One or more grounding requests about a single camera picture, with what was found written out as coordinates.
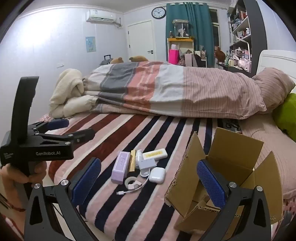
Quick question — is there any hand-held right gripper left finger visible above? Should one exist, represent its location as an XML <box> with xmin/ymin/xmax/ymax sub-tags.
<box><xmin>24</xmin><ymin>158</ymin><xmax>102</xmax><ymax>241</ymax></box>

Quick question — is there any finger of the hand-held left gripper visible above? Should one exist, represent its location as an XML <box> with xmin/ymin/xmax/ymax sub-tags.
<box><xmin>35</xmin><ymin>128</ymin><xmax>96</xmax><ymax>146</ymax></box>
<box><xmin>28</xmin><ymin>119</ymin><xmax>70</xmax><ymax>135</ymax></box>

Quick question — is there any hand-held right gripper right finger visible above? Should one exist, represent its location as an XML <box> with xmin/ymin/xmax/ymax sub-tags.
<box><xmin>196</xmin><ymin>159</ymin><xmax>273</xmax><ymax>241</ymax></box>

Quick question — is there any purple rectangular box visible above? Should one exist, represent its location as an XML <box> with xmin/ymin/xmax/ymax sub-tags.
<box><xmin>110</xmin><ymin>152</ymin><xmax>131</xmax><ymax>184</ymax></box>

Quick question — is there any brown cardboard box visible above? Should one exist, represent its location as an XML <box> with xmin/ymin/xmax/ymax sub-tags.
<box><xmin>164</xmin><ymin>127</ymin><xmax>284</xmax><ymax>234</ymax></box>

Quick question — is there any clear tape roll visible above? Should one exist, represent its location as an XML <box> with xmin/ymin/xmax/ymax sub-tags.
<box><xmin>124</xmin><ymin>176</ymin><xmax>142</xmax><ymax>192</ymax></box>

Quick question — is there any gold bar packet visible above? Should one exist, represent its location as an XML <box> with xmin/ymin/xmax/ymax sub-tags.
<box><xmin>129</xmin><ymin>149</ymin><xmax>137</xmax><ymax>172</ymax></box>

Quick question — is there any white earbuds case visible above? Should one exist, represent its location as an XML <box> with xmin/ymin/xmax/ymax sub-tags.
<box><xmin>149</xmin><ymin>167</ymin><xmax>166</xmax><ymax>184</ymax></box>

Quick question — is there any white charging cable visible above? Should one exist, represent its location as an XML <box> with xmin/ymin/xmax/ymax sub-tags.
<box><xmin>116</xmin><ymin>173</ymin><xmax>151</xmax><ymax>196</ymax></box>

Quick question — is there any small white pump bottle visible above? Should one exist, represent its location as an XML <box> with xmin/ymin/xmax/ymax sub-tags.
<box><xmin>135</xmin><ymin>150</ymin><xmax>144</xmax><ymax>168</ymax></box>

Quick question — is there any white charger adapter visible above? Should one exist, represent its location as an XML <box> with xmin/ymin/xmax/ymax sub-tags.
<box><xmin>138</xmin><ymin>159</ymin><xmax>156</xmax><ymax>177</ymax></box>

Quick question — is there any white box with yellow label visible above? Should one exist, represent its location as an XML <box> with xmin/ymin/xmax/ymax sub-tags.
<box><xmin>142</xmin><ymin>148</ymin><xmax>167</xmax><ymax>160</ymax></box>

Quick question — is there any person's left forearm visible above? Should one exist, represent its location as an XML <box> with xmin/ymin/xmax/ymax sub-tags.
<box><xmin>0</xmin><ymin>197</ymin><xmax>26</xmax><ymax>241</ymax></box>

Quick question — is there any person's left hand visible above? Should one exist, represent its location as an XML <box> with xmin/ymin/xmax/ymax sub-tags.
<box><xmin>0</xmin><ymin>161</ymin><xmax>47</xmax><ymax>210</ymax></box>

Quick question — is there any striped bed blanket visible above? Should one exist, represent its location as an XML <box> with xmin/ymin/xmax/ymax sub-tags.
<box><xmin>35</xmin><ymin>111</ymin><xmax>243</xmax><ymax>241</ymax></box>

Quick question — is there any cream fleece blanket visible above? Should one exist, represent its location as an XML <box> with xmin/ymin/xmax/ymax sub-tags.
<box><xmin>49</xmin><ymin>69</ymin><xmax>99</xmax><ymax>118</ymax></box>

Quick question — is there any black white printed cloth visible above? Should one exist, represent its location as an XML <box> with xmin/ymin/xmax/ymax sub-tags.
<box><xmin>225</xmin><ymin>120</ymin><xmax>242</xmax><ymax>134</ymax></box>

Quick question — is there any dark suitcase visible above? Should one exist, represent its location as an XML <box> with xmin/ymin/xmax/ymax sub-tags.
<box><xmin>99</xmin><ymin>55</ymin><xmax>113</xmax><ymax>66</ymax></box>

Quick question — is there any striped patchwork quilt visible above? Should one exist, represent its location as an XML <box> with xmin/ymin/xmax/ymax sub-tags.
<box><xmin>82</xmin><ymin>61</ymin><xmax>267</xmax><ymax>120</ymax></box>

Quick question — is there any white door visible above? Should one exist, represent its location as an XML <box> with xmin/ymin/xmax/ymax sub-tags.
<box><xmin>128</xmin><ymin>20</ymin><xmax>155</xmax><ymax>62</ymax></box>

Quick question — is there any pink striped pillow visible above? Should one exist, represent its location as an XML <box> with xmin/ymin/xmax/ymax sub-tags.
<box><xmin>252</xmin><ymin>68</ymin><xmax>296</xmax><ymax>114</ymax></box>

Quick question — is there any white air conditioner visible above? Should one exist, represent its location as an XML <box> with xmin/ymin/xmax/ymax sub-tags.
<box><xmin>86</xmin><ymin>10</ymin><xmax>122</xmax><ymax>27</ymax></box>

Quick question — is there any pink bag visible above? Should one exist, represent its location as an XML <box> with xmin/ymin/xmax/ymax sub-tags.
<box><xmin>168</xmin><ymin>49</ymin><xmax>180</xmax><ymax>65</ymax></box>

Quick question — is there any brown plush figure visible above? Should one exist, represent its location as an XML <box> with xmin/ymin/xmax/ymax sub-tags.
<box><xmin>214</xmin><ymin>46</ymin><xmax>226</xmax><ymax>63</ymax></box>

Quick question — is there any yellow shelf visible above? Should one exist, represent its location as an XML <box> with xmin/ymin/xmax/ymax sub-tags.
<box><xmin>167</xmin><ymin>38</ymin><xmax>195</xmax><ymax>63</ymax></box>

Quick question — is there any white headboard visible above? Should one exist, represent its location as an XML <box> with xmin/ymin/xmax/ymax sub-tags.
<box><xmin>251</xmin><ymin>50</ymin><xmax>296</xmax><ymax>86</ymax></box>

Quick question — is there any glass display case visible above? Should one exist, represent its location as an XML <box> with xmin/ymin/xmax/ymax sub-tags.
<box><xmin>172</xmin><ymin>20</ymin><xmax>189</xmax><ymax>39</ymax></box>

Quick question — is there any teal curtain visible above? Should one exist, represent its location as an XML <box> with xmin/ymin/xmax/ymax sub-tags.
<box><xmin>166</xmin><ymin>2</ymin><xmax>213</xmax><ymax>68</ymax></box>

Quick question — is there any tall bookshelf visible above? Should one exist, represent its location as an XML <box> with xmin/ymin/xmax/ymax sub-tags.
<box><xmin>228</xmin><ymin>0</ymin><xmax>269</xmax><ymax>77</ymax></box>

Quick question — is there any blue wall poster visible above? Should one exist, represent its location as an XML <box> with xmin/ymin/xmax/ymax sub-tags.
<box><xmin>85</xmin><ymin>36</ymin><xmax>96</xmax><ymax>52</ymax></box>

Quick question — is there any round wall clock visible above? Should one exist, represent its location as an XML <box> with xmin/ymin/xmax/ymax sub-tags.
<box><xmin>151</xmin><ymin>7</ymin><xmax>166</xmax><ymax>19</ymax></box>

